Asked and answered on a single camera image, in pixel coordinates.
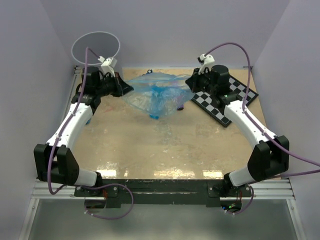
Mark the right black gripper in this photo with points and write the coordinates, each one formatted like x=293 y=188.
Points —
x=192 y=81

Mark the blue plastic trash bag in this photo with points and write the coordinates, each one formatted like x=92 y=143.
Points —
x=158 y=94

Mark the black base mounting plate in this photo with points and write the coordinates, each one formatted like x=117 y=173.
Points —
x=117 y=195

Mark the purple glitter toy microphone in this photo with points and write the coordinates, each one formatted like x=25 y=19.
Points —
x=180 y=108

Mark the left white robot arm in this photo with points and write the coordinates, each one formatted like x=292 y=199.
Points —
x=54 y=160

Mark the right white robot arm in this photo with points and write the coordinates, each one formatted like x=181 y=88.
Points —
x=268 y=157

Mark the left aluminium rail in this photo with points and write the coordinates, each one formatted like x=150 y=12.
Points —
x=73 y=81

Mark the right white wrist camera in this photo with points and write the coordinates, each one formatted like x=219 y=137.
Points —
x=206 y=63

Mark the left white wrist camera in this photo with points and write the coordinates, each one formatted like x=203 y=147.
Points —
x=108 y=65

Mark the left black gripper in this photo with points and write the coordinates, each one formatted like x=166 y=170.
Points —
x=122 y=87

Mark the grey plastic trash bin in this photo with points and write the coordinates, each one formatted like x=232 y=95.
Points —
x=100 y=44

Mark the black and silver chessboard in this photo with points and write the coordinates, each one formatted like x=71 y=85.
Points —
x=208 y=103

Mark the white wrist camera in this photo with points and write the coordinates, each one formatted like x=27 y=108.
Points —
x=108 y=65
x=206 y=63

